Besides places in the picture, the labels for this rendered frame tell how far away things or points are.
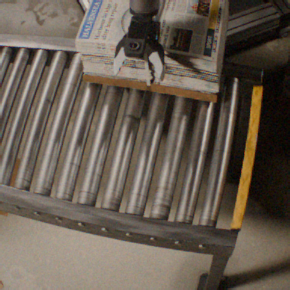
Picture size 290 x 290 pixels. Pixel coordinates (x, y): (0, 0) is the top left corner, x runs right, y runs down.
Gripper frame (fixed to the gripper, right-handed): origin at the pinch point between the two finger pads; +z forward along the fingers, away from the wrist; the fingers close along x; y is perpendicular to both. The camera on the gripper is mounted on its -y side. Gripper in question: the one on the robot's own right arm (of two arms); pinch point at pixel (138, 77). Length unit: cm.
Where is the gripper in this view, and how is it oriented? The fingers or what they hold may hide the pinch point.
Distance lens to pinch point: 160.7
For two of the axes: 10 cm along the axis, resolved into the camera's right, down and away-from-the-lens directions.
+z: -0.5, 7.9, 6.1
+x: -9.8, -1.7, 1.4
